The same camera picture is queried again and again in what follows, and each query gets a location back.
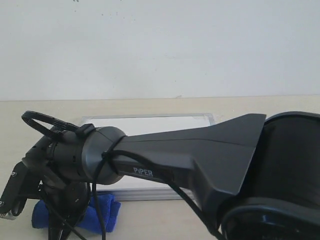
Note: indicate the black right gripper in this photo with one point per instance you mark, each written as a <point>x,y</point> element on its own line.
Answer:
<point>66,205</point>

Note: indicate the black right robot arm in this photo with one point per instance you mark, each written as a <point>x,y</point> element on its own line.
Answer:
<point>249,178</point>

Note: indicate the blue microfiber cloth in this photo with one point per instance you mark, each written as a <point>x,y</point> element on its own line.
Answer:
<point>109,210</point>

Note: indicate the white board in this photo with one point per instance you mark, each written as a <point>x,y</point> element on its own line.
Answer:
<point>135,189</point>

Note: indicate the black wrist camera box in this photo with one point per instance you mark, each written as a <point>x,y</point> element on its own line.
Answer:
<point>21,185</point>

